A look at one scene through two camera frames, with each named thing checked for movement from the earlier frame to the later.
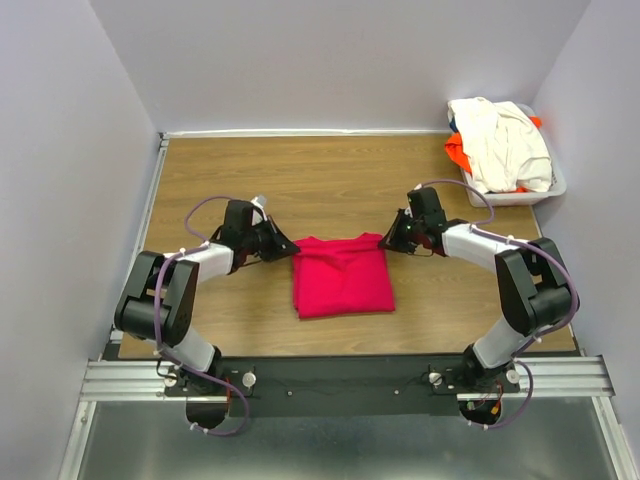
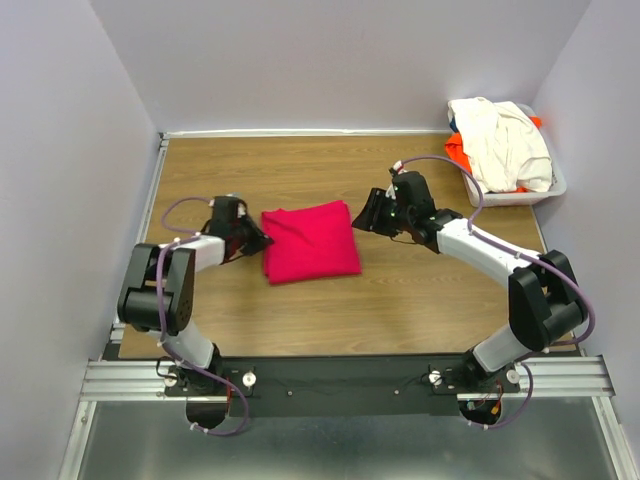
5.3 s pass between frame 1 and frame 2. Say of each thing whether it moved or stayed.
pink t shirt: moved
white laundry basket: stayed
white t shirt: stayed
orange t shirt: stayed
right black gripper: moved
